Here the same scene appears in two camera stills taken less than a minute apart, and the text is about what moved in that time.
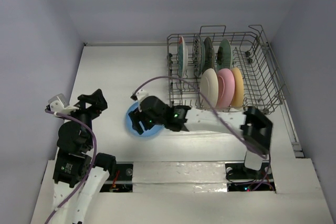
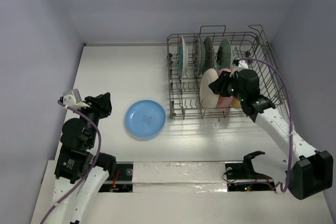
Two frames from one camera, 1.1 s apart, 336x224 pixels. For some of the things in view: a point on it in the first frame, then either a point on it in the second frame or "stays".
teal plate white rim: x=182 y=58 stays
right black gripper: x=142 y=119 → x=227 y=85
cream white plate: x=209 y=87 stays
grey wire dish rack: x=217 y=70 stays
